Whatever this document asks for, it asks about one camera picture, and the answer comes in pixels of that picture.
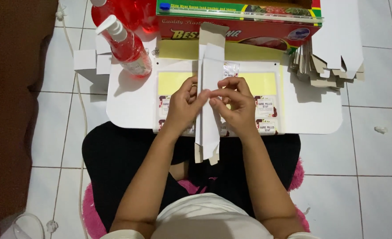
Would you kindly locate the person's right hand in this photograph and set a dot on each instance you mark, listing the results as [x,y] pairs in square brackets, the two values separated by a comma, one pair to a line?
[240,111]

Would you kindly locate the person's left hand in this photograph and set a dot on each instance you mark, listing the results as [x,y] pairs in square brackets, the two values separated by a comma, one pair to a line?
[179,109]

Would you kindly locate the white cardboard carton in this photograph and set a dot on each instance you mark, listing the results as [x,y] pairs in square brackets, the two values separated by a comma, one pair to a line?
[211,132]

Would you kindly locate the soap label sticker sheet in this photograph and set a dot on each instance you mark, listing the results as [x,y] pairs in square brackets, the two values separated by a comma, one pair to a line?
[265,109]

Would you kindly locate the small printed sachet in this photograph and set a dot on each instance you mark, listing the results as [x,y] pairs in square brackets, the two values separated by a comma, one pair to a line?
[231,69]

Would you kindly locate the small metal clip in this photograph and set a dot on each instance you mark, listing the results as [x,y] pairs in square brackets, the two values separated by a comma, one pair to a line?
[155,51]

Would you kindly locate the red liquid spray bottle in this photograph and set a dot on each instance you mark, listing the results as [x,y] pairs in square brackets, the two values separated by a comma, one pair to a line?
[129,49]

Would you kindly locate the person's black trousers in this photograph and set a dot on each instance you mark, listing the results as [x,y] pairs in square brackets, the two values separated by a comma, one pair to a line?
[116,159]

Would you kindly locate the red green cling wrap box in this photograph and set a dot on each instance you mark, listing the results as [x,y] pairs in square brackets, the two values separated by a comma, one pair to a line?
[249,23]

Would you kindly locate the small folded white box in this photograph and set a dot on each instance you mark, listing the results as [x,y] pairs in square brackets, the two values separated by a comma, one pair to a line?
[89,64]

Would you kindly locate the large red liquid bottle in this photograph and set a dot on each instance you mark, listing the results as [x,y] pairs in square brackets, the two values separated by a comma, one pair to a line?
[129,11]

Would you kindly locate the person's white shirt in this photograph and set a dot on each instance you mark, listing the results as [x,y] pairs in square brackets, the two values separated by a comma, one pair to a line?
[209,219]

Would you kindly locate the stack of flat white cartons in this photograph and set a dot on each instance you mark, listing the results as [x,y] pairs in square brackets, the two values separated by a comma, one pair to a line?
[335,39]

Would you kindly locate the pink fluffy mat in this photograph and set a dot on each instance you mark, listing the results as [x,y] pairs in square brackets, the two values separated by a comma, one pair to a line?
[91,215]

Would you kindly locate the white paper scrap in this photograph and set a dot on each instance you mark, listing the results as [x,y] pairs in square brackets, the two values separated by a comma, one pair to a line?
[381,129]

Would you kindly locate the brown sofa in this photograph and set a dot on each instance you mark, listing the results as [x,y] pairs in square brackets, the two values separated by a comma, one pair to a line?
[10,109]

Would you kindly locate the clear plastic container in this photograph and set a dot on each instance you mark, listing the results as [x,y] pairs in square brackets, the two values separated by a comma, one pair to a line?
[23,229]

